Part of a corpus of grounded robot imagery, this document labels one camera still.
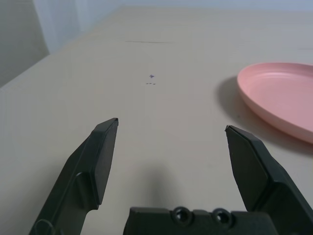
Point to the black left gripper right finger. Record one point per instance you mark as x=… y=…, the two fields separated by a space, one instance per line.
x=264 y=176

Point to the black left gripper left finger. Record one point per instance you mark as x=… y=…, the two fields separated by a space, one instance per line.
x=80 y=176

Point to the pink round plate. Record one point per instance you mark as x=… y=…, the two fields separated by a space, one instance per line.
x=281 y=93

